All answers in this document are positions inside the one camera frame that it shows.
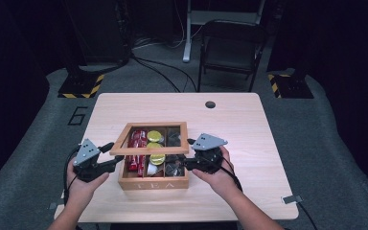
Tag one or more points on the wooden framed glass box lid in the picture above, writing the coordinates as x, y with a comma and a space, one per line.
150, 151

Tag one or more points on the person's left hand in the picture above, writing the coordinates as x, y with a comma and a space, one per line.
80, 191

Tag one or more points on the white capsule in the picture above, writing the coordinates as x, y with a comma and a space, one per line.
151, 169

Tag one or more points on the yellow foil capsule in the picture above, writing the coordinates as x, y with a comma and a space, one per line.
155, 145
153, 136
157, 158

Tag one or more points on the black folding chair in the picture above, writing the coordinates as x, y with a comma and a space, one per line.
233, 48

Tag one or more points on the black yellow striped stand base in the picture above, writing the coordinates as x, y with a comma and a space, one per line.
292, 87
81, 87

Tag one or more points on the grey metal table clip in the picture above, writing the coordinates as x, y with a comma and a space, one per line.
52, 206
292, 199

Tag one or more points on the person's right hand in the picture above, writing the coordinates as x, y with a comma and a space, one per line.
222, 182

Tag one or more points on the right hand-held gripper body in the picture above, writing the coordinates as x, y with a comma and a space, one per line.
209, 158

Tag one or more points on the wooden tea box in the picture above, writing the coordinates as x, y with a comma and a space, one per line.
153, 184

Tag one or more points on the white desk frame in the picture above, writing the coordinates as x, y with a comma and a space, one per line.
187, 38

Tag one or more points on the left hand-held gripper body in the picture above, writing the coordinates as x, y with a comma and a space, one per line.
86, 163

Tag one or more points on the dark tea bag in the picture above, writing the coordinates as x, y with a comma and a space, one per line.
173, 169
173, 137

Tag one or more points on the red sachet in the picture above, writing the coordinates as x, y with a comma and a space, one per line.
132, 164
142, 137

